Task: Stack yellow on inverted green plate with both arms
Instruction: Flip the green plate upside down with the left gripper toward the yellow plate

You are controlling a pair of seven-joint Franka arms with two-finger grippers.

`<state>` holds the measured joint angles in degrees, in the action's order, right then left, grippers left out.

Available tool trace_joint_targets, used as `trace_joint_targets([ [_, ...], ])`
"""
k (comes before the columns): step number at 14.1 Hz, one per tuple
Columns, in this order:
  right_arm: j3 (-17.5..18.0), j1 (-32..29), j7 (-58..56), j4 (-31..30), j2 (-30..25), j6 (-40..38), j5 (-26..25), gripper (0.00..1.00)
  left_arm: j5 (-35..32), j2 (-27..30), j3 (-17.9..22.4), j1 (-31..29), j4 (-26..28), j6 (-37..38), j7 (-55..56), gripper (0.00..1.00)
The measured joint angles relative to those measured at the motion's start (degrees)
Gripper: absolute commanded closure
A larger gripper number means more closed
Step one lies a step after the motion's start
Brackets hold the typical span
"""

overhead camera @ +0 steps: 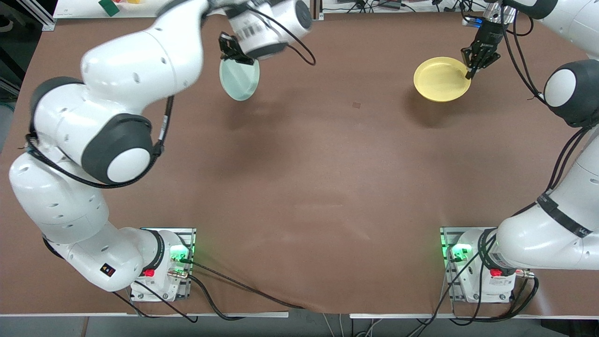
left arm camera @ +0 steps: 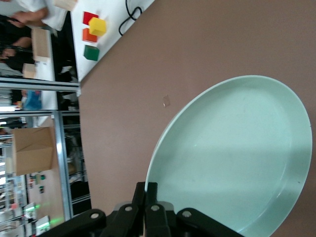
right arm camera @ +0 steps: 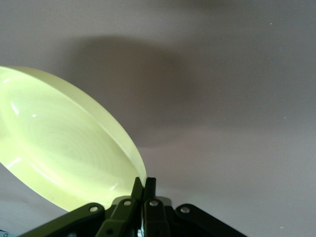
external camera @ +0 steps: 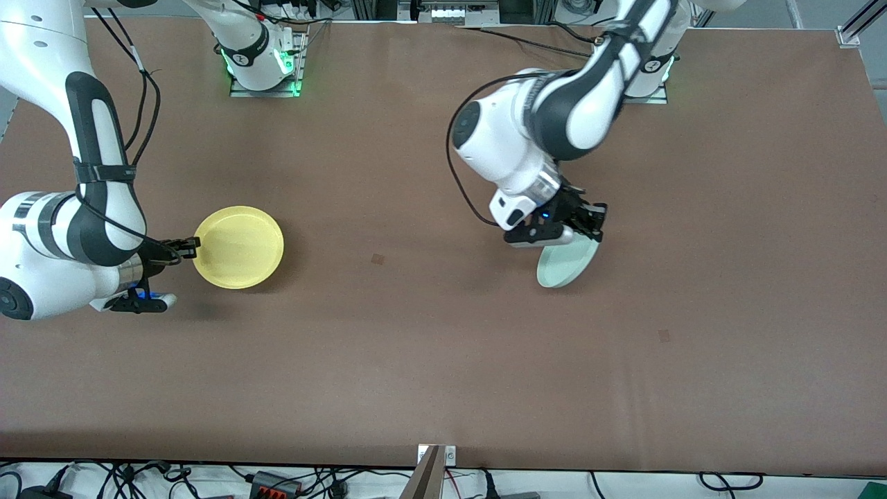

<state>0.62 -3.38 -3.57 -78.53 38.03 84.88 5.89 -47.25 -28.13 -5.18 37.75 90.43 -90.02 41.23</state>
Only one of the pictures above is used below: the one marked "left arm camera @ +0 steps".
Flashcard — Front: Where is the orange block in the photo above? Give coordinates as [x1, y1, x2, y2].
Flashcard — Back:
[82, 28, 98, 42]

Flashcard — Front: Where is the aluminium frame bar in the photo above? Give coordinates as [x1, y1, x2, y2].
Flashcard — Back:
[0, 77, 82, 97]

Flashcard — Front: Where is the green block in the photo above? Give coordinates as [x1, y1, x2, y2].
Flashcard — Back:
[83, 44, 100, 61]

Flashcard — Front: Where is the small cardboard box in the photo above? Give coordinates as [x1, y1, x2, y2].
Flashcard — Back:
[22, 63, 37, 79]

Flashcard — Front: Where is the looped black cable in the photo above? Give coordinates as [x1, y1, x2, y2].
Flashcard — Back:
[119, 0, 143, 35]

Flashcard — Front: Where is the yellow block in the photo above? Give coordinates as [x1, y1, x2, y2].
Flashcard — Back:
[88, 17, 107, 37]

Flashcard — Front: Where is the light wooden box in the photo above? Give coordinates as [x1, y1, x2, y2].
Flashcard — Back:
[53, 0, 78, 12]

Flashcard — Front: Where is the brown table cover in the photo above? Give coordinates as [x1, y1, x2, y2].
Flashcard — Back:
[79, 0, 316, 237]

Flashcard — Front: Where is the large cardboard box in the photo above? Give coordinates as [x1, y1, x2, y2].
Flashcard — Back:
[12, 126, 59, 176]

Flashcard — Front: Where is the pale green plate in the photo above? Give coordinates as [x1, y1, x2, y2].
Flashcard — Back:
[145, 75, 312, 237]

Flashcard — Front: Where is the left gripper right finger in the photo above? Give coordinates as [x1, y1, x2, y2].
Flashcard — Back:
[145, 182, 245, 237]

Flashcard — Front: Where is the tall cardboard box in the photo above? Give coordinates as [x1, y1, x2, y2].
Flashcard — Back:
[31, 28, 52, 62]

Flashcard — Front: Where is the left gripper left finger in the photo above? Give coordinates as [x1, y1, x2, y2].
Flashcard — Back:
[44, 182, 146, 237]

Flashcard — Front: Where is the red block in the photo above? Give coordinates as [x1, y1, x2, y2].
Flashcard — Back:
[82, 11, 99, 26]

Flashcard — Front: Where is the brown board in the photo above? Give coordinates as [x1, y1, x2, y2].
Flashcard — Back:
[26, 170, 65, 224]

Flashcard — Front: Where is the person in blue shirt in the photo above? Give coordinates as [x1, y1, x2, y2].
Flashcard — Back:
[23, 90, 42, 111]

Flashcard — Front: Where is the person in white shirt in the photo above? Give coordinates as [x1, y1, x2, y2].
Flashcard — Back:
[11, 0, 69, 32]

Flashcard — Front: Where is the aluminium frame post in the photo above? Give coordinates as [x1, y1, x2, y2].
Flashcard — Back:
[52, 111, 74, 222]

